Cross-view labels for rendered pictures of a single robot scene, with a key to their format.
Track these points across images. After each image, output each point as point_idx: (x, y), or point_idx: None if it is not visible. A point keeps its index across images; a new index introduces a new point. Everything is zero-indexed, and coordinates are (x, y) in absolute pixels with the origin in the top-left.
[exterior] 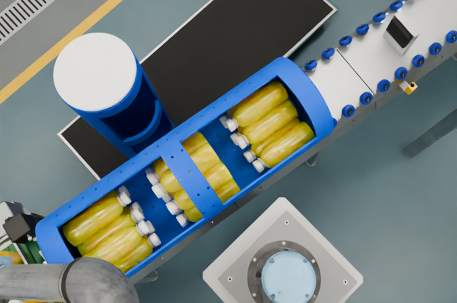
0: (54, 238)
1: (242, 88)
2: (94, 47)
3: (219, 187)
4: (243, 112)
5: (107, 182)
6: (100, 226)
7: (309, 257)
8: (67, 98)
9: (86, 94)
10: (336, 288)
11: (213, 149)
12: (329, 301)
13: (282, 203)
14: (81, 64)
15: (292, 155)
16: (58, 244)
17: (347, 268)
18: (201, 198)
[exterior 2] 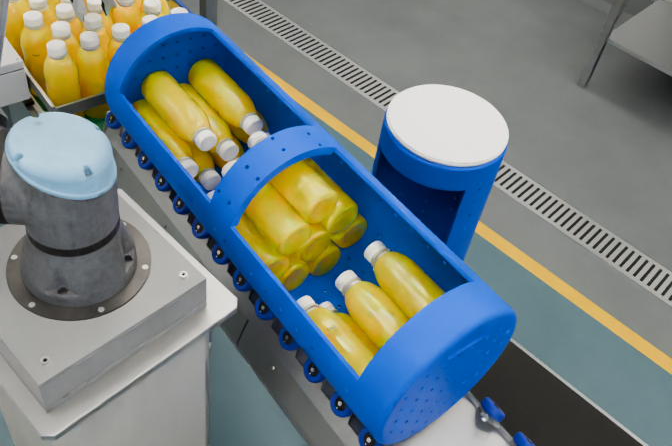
0: (195, 23)
1: (439, 239)
2: (482, 122)
3: (262, 228)
4: (398, 259)
5: (272, 80)
6: (212, 94)
7: (109, 303)
8: (401, 95)
9: (411, 112)
10: (37, 345)
11: (338, 272)
12: (13, 331)
13: (225, 302)
14: (454, 109)
15: (321, 334)
16: (187, 24)
17: (78, 406)
18: (240, 174)
